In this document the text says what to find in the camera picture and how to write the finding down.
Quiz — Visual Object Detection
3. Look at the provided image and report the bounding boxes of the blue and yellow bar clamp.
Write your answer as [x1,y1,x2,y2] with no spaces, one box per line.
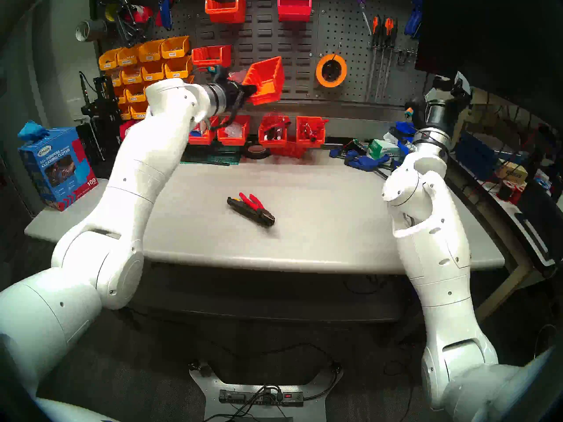
[374,161,403,181]

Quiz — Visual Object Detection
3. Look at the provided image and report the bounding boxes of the black flat tray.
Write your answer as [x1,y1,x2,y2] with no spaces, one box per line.
[515,179,563,268]

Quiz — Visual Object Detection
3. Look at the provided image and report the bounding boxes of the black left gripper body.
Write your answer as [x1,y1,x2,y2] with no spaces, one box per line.
[209,65,257,112]

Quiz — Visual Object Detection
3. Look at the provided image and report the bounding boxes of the yellow bin labelled M3-4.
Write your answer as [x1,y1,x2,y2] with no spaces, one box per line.
[164,55,193,79]

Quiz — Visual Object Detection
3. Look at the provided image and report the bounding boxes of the orange tape roll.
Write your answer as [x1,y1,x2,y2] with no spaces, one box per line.
[315,53,348,88]

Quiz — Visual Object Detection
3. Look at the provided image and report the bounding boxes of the orange handled file middle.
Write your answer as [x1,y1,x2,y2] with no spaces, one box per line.
[376,18,390,102]

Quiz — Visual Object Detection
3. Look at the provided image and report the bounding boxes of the red tape roll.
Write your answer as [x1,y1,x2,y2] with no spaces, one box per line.
[125,6,154,25]

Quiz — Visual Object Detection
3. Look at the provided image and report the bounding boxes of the blue spring clamps hanging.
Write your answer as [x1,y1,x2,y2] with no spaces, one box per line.
[404,0,424,41]

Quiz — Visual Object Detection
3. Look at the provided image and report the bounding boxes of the yellow bin labelled M3X8 BAD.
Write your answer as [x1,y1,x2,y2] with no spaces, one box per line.
[117,44,141,66]

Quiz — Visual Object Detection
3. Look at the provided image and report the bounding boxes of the silver duct tape roll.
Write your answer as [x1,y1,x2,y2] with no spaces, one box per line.
[75,19,108,42]

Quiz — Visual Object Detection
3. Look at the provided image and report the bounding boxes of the black soldering iron pen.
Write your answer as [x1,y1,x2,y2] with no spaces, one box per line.
[78,71,95,105]

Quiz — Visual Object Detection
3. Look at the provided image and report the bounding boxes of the yellow bin labelled M3X5X4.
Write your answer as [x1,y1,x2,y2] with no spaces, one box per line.
[99,48,123,71]

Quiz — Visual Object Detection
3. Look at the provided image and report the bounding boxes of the grey metal C-clamp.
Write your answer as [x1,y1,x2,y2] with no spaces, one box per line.
[113,0,154,48]

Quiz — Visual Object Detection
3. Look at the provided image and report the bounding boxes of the blue plastic bin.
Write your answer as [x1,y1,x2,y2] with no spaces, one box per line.
[395,121,417,157]

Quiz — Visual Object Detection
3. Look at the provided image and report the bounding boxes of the black power strip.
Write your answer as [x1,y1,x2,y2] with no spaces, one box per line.
[219,389,305,407]

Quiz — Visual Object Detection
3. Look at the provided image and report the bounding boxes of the green cutting mat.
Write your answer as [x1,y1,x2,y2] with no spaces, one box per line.
[180,144,242,165]

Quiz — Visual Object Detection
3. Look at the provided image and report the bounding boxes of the black metal press stand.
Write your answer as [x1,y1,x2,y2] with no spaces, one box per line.
[76,76,129,178]

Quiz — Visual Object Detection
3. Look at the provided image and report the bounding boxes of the orange-red plastic storage bin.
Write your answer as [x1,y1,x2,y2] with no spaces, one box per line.
[241,56,285,106]

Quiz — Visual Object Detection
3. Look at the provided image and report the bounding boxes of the yellow bin labelled M3X6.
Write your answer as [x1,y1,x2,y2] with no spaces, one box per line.
[161,36,190,59]

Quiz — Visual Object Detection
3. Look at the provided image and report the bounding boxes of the stacked orange-red bins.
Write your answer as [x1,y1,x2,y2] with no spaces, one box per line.
[269,135,324,159]

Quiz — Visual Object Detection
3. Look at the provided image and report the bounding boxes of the yellow bin labelled M4-6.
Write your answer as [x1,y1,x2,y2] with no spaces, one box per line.
[141,60,167,81]

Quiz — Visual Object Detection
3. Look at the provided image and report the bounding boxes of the small red clamps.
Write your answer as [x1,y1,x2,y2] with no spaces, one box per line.
[301,119,329,140]

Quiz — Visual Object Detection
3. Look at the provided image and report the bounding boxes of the grey louvred panel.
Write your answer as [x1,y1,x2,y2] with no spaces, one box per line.
[192,0,320,102]

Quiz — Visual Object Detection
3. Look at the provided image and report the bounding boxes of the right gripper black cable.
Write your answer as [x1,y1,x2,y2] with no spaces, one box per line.
[411,133,450,154]

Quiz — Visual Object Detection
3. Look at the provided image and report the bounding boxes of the orange handled file top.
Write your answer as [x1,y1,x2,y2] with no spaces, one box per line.
[367,16,380,103]

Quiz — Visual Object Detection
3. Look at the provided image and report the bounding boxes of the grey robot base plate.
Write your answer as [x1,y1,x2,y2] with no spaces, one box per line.
[189,360,344,422]

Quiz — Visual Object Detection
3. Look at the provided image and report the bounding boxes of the dark perforated pegboard panel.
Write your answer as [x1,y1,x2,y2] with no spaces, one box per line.
[90,0,197,118]
[317,0,431,110]

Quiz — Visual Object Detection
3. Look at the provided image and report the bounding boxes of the blue cleaning cloths box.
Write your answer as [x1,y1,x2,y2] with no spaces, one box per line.
[18,127,99,211]

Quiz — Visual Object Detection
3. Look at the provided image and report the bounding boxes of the dark blue case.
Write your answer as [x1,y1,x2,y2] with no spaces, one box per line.
[455,131,500,180]

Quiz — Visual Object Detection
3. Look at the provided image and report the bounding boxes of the purple-handled scissors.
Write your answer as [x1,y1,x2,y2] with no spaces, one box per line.
[348,0,373,36]

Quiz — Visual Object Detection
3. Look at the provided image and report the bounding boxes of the red-handled pliers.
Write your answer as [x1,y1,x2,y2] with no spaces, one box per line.
[239,192,275,224]

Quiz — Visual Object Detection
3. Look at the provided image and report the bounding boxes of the white side table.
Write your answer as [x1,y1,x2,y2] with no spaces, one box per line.
[444,153,563,276]

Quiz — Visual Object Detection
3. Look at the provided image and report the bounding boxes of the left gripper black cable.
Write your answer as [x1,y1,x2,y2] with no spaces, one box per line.
[210,89,247,131]

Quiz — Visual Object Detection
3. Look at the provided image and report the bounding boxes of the blue microfiber cloth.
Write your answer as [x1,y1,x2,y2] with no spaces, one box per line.
[18,120,50,141]

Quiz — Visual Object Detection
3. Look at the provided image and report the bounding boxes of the small cardboard box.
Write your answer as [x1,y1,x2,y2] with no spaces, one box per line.
[497,160,528,184]

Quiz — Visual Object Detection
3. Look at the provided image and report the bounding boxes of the black computer monitor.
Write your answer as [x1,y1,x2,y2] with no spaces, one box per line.
[414,0,563,131]

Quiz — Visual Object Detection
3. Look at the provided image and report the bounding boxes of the orange handled file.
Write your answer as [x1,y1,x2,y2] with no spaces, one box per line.
[376,18,390,102]
[382,19,399,98]
[367,16,380,103]

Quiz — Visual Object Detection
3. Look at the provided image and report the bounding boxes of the black utility knife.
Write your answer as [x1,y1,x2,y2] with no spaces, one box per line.
[227,197,276,227]

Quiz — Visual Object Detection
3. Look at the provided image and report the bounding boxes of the orange handled file bottom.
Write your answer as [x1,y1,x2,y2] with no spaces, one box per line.
[382,19,399,98]

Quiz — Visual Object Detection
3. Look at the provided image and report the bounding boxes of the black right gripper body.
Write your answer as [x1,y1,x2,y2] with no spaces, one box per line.
[405,73,474,132]

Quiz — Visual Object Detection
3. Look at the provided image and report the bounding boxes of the crimson plastic bin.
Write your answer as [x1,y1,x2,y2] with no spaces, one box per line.
[277,0,313,22]

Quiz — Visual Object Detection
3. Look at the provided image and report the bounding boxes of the large blue spring clamp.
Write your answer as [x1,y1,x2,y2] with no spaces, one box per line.
[344,155,391,172]

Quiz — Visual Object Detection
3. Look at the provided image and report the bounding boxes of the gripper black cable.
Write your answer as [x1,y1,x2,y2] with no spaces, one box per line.
[210,89,247,131]
[411,133,450,154]

